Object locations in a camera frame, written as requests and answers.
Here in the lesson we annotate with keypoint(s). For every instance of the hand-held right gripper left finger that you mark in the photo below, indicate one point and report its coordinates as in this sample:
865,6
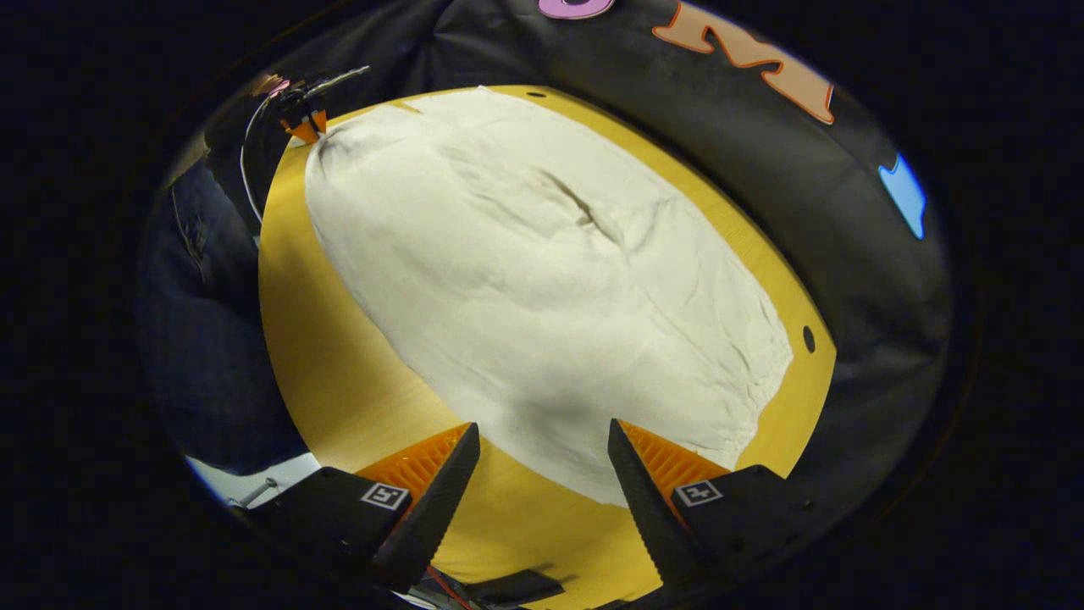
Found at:
440,508

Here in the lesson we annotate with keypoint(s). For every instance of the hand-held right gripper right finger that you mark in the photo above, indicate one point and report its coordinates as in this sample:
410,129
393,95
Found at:
648,508

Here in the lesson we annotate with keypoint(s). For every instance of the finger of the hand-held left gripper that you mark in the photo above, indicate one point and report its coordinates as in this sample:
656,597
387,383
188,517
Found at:
306,127

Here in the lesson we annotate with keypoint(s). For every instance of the white jeans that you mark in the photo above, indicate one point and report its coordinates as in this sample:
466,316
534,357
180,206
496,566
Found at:
525,280

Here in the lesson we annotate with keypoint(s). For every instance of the person's dark trousers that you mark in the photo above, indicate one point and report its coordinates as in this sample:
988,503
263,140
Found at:
203,339

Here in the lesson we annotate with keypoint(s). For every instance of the black backdrop cloth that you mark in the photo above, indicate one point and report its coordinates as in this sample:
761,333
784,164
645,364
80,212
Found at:
762,195

